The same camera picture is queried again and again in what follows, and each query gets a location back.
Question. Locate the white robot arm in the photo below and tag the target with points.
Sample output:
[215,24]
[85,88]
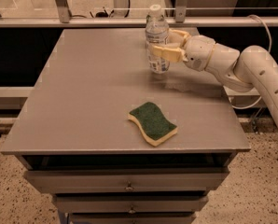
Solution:
[241,71]

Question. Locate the grey drawer cabinet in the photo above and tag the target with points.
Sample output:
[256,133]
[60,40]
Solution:
[75,140]

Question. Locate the clear plastic water bottle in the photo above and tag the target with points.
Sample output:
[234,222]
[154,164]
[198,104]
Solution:
[157,33]

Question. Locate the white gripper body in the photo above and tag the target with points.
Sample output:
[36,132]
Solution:
[199,54]

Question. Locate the green and yellow sponge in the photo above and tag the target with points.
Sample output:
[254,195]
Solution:
[153,125]

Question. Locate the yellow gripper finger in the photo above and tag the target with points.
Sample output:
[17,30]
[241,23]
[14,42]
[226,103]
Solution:
[174,55]
[179,36]

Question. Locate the metal railing frame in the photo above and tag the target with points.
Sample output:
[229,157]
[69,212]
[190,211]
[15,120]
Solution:
[132,13]

